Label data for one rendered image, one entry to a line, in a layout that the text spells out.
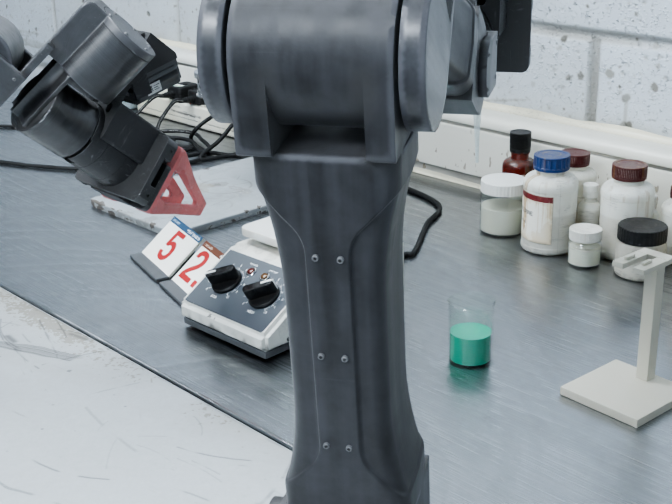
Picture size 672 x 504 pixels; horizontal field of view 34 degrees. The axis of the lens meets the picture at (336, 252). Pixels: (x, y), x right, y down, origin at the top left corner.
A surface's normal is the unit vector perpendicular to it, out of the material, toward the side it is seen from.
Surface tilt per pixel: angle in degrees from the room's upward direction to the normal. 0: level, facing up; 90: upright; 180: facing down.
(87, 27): 90
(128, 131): 90
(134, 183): 50
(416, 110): 122
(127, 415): 0
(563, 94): 90
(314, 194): 98
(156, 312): 0
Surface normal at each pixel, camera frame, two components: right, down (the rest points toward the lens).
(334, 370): -0.24, 0.48
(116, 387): -0.02, -0.93
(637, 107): -0.73, 0.26
